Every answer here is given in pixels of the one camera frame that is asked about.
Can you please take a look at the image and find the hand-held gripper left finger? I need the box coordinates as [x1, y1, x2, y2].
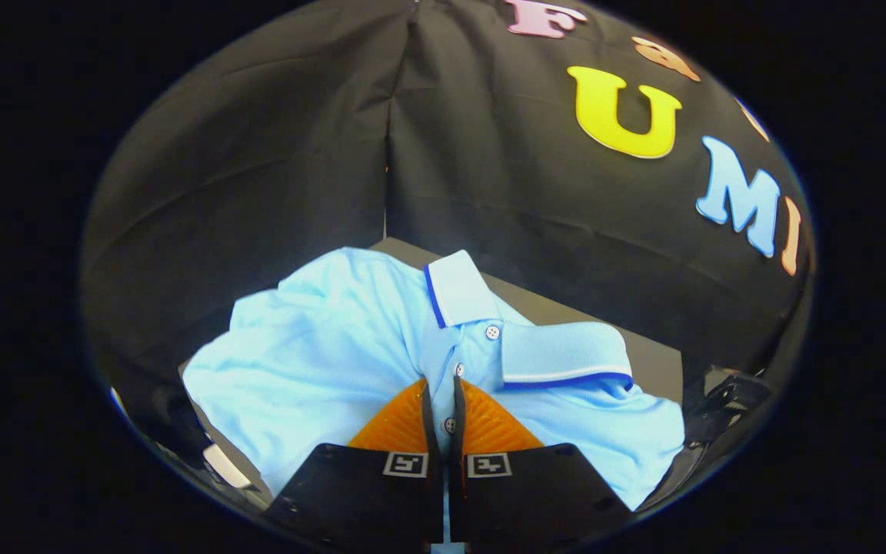
[266, 377, 445, 547]

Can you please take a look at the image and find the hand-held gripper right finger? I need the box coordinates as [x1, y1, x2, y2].
[448, 376, 633, 547]

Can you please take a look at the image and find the black backdrop cloth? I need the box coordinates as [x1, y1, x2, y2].
[78, 0, 817, 462]

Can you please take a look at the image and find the grey cabinet with dark top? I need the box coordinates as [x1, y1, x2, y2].
[108, 237, 684, 510]

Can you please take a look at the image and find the light blue polo shirt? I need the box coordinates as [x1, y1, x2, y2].
[182, 246, 686, 554]

